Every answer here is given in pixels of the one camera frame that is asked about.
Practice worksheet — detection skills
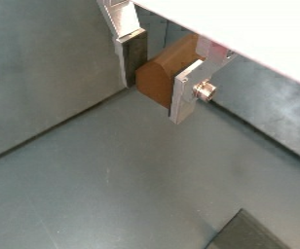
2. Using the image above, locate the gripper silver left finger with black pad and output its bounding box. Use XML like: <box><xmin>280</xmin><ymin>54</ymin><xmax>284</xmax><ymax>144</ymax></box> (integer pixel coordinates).
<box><xmin>96</xmin><ymin>0</ymin><xmax>147</xmax><ymax>88</ymax></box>

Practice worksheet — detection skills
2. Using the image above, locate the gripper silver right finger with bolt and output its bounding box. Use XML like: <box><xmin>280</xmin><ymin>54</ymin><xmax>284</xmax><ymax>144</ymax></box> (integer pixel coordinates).
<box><xmin>169</xmin><ymin>36</ymin><xmax>235</xmax><ymax>124</ymax></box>

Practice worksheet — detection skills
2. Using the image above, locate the brown three prong peg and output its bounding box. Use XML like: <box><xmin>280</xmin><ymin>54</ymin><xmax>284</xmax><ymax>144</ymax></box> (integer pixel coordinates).
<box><xmin>135</xmin><ymin>34</ymin><xmax>203</xmax><ymax>109</ymax></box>

